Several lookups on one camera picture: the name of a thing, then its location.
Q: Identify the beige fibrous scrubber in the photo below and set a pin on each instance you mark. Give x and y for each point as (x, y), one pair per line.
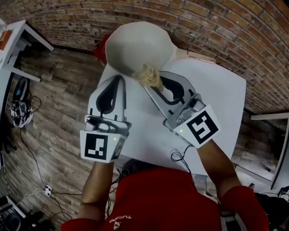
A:
(149, 77)

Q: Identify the white power strip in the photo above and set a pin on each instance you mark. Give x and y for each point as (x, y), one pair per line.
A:
(48, 190)

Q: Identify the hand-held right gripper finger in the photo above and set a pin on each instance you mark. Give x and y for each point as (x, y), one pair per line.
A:
(186, 85)
(160, 102)

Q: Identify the cream pan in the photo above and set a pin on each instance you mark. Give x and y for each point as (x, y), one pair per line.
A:
(137, 44)

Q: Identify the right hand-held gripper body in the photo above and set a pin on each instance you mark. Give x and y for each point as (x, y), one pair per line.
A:
(200, 126)

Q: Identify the grey blue floor device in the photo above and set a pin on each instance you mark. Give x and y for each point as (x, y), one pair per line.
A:
(21, 89)

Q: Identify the black and white bag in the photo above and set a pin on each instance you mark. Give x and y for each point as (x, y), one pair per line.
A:
(20, 114)

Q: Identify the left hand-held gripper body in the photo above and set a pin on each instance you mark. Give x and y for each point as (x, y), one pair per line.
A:
(96, 145)

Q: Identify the person's red shirt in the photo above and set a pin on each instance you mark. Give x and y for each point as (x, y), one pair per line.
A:
(163, 201)

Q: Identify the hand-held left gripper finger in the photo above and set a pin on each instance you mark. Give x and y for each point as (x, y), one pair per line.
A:
(94, 102)
(122, 100)

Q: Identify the red bag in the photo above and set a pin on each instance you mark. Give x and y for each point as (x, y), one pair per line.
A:
(101, 50)

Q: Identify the person's left forearm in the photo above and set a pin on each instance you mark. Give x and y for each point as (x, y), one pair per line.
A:
(96, 189)

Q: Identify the white desk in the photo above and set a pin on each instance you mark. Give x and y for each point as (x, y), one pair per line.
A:
(279, 141)

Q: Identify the person's right forearm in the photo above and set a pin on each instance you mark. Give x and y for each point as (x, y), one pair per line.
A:
(214, 167)

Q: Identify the orange box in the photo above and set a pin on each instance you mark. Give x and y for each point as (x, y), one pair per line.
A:
(4, 40)

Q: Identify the pale wooden board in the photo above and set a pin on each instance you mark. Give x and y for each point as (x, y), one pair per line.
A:
(201, 56)

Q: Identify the white side table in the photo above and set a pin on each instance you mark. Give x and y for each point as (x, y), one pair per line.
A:
(12, 42)

